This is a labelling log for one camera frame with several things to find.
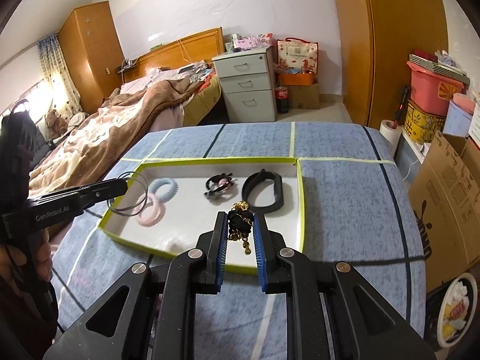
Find grey thin hair bands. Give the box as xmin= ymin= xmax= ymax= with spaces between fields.
xmin=106 ymin=171 xmax=148 ymax=218

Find black gold bead bracelet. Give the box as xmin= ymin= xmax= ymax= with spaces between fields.
xmin=227 ymin=200 xmax=257 ymax=256

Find person's left hand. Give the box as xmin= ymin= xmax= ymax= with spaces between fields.
xmin=0 ymin=229 xmax=53 ymax=293

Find brown blanket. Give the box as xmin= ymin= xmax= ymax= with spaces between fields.
xmin=29 ymin=77 xmax=203 ymax=197

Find teddy bear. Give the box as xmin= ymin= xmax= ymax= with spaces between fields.
xmin=46 ymin=109 xmax=69 ymax=140

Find green-edged white tray box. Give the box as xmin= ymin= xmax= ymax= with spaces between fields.
xmin=99 ymin=157 xmax=305 ymax=258

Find black wristband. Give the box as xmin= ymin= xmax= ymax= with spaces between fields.
xmin=241 ymin=169 xmax=284 ymax=214

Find floral curtain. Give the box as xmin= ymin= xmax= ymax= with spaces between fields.
xmin=37 ymin=33 xmax=82 ymax=119

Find pink bed sheet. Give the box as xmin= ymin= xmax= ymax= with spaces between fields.
xmin=119 ymin=65 xmax=211 ymax=136

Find tall wooden cupboard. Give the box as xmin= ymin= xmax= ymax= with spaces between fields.
xmin=58 ymin=1 xmax=124 ymax=114

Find cardboard box under bag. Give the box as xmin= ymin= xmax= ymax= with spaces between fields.
xmin=288 ymin=83 xmax=320 ymax=110

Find cola bottle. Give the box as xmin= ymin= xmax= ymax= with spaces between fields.
xmin=275 ymin=86 xmax=289 ymax=114

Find white paper roll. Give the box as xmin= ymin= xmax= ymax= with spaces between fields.
xmin=379 ymin=119 xmax=402 ymax=157

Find orange box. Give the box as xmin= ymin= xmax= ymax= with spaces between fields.
xmin=278 ymin=72 xmax=317 ymax=86

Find grey drawer cabinet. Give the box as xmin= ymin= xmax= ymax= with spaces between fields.
xmin=212 ymin=46 xmax=277 ymax=123

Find large printed cardboard box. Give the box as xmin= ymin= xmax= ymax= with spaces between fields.
xmin=408 ymin=132 xmax=480 ymax=293

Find wooden bed headboard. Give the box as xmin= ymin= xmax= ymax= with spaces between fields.
xmin=124 ymin=27 xmax=224 ymax=82

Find round tray with items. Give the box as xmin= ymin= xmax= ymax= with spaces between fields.
xmin=436 ymin=272 xmax=479 ymax=349

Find yellow patterned tin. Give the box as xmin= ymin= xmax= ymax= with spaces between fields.
xmin=403 ymin=100 xmax=446 ymax=144

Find red patterned gift bag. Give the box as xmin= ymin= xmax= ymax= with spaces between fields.
xmin=277 ymin=37 xmax=319 ymax=74

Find pink plastic bucket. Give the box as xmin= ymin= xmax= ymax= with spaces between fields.
xmin=407 ymin=61 xmax=470 ymax=116

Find wooden wardrobe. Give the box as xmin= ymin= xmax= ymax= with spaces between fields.
xmin=335 ymin=0 xmax=448 ymax=128

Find pink spiral hair tie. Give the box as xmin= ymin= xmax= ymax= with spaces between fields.
xmin=133 ymin=193 xmax=166 ymax=229

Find blue spiral hair tie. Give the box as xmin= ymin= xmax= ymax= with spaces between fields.
xmin=148 ymin=177 xmax=179 ymax=204

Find black hair tie pink bead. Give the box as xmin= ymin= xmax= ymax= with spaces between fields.
xmin=204 ymin=173 xmax=235 ymax=199

